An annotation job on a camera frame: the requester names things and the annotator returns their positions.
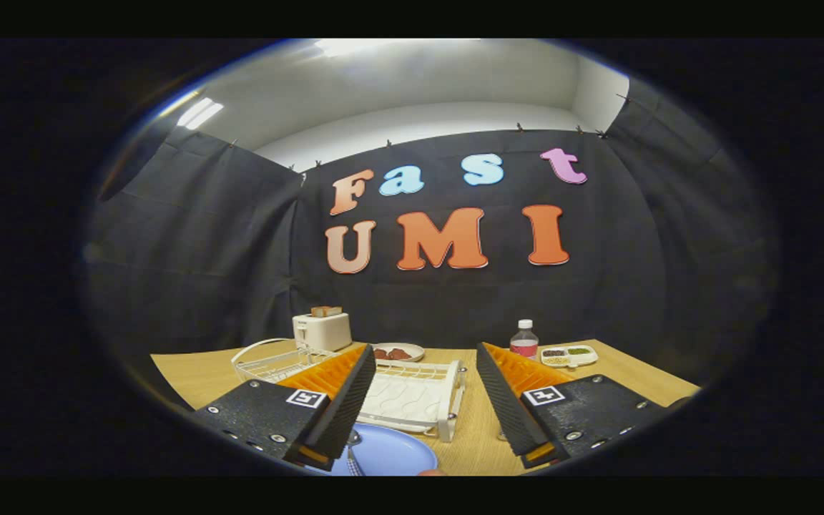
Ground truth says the ceiling light panel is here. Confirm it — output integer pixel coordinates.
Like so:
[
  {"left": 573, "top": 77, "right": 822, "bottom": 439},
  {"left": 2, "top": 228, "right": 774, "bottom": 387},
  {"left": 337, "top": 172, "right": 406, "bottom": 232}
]
[
  {"left": 315, "top": 39, "right": 481, "bottom": 58},
  {"left": 176, "top": 97, "right": 225, "bottom": 131}
]

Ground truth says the white toaster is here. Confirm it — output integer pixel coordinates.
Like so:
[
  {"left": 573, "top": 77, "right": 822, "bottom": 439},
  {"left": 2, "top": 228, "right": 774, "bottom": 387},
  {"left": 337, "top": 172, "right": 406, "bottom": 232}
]
[{"left": 293, "top": 312, "right": 353, "bottom": 352}]

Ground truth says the black backdrop cloth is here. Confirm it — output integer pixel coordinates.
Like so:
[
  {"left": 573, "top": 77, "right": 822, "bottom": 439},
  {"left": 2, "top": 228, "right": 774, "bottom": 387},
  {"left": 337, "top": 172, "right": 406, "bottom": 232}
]
[{"left": 87, "top": 75, "right": 778, "bottom": 387}]

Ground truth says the blue plate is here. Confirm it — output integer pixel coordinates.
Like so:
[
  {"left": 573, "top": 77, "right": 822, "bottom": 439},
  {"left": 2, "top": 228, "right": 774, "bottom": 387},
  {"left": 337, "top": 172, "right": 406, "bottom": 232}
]
[{"left": 312, "top": 422, "right": 439, "bottom": 476}]

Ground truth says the red label plastic bottle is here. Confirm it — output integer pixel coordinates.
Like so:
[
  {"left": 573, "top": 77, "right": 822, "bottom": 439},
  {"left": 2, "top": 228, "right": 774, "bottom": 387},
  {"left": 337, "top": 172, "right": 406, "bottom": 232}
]
[{"left": 510, "top": 319, "right": 539, "bottom": 358}]

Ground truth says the white wire dish rack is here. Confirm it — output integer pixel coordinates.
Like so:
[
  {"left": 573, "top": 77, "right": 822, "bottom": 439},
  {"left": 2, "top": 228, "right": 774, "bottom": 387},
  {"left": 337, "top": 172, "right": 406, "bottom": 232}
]
[{"left": 231, "top": 338, "right": 467, "bottom": 443}]

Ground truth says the small beige plate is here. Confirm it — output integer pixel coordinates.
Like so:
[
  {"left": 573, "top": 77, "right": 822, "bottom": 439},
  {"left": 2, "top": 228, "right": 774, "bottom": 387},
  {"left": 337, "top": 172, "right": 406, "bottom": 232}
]
[{"left": 371, "top": 342, "right": 426, "bottom": 363}]

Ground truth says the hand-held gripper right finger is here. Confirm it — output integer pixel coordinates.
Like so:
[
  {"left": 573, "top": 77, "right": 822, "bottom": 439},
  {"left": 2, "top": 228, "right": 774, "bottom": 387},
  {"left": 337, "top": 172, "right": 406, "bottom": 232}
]
[{"left": 475, "top": 341, "right": 670, "bottom": 469}]

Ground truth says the white divided spice dish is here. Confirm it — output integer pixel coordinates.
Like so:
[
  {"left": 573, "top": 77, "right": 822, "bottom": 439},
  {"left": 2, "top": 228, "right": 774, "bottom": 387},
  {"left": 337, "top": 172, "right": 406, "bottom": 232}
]
[{"left": 540, "top": 345, "right": 599, "bottom": 368}]

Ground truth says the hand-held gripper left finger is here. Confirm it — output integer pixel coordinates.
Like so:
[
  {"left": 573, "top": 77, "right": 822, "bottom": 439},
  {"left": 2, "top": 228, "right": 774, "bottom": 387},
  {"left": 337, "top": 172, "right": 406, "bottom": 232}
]
[{"left": 194, "top": 343, "right": 377, "bottom": 471}]

